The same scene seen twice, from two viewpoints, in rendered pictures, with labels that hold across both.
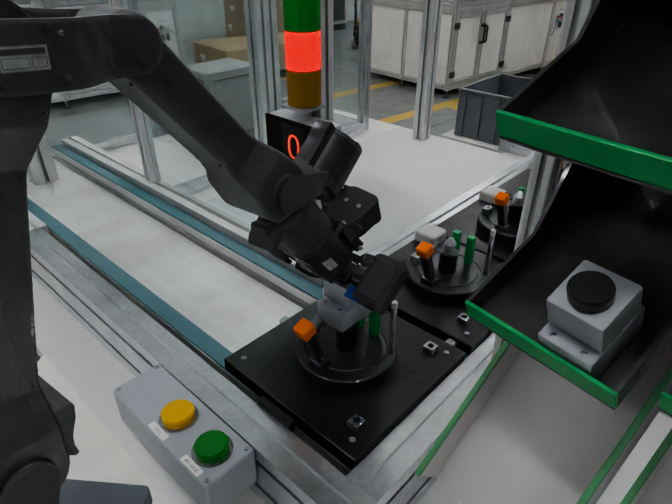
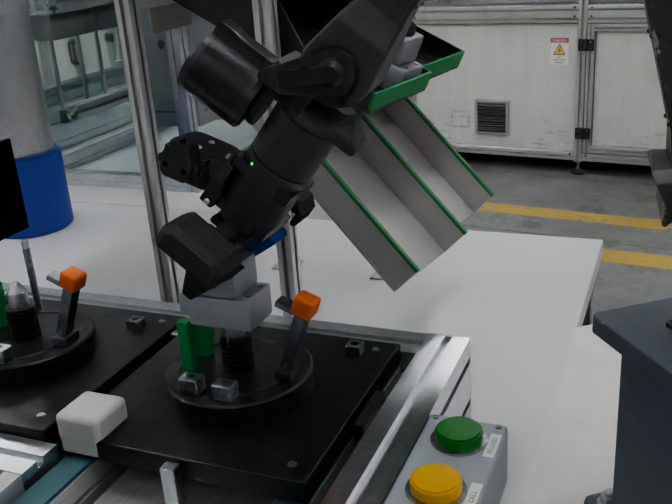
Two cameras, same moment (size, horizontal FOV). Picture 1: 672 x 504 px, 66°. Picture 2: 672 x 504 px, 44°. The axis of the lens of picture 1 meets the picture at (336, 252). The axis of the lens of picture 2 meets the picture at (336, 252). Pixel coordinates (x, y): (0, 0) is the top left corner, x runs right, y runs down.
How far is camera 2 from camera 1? 0.96 m
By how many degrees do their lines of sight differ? 94
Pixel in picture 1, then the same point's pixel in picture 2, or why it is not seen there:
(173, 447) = (483, 471)
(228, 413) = (396, 450)
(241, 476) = not seen: hidden behind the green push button
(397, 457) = (371, 334)
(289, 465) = (432, 384)
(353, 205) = (210, 145)
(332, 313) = (263, 296)
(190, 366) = not seen: outside the picture
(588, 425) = (359, 177)
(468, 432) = (364, 249)
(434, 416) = not seen: hidden behind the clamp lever
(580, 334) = (412, 53)
